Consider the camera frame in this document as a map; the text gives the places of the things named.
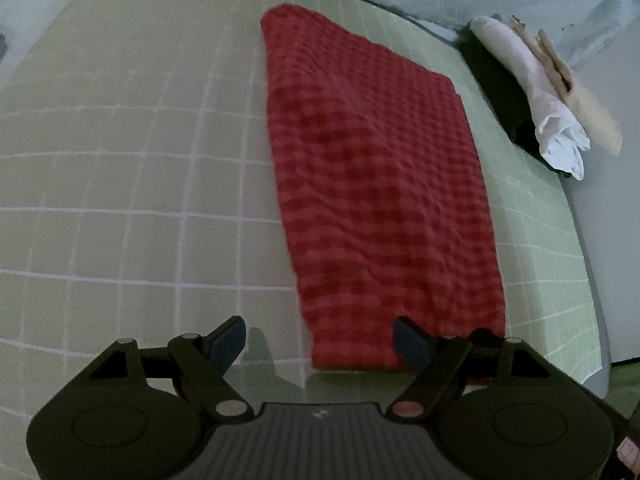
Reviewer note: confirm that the grey flat board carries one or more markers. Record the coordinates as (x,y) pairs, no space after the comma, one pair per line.
(610,240)

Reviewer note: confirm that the white rolled cloth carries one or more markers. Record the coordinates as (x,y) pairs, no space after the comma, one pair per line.
(530,85)

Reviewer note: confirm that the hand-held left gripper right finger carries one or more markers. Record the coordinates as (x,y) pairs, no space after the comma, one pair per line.
(411,345)

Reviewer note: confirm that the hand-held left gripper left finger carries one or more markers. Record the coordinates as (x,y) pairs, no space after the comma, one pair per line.
(227,342)

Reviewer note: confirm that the green grid cutting mat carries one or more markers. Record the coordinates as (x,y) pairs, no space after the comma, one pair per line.
(150,185)

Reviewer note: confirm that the red checked cloth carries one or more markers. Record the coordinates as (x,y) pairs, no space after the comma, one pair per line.
(375,185)

